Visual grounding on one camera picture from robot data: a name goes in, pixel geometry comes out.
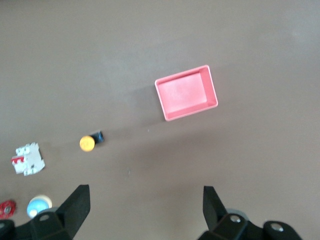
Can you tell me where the white circuit breaker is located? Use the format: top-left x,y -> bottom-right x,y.
10,142 -> 46,177

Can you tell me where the pink plastic bin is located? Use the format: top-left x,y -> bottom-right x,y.
154,64 -> 219,122

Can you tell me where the blue service bell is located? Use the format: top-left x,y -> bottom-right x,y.
26,195 -> 53,220

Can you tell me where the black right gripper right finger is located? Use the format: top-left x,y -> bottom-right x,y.
198,185 -> 304,240

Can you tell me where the red handled brass valve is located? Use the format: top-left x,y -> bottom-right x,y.
0,199 -> 17,218

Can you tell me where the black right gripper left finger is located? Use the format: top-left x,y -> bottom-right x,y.
0,184 -> 91,240

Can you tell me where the yellow push button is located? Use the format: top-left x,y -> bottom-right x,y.
79,129 -> 105,152

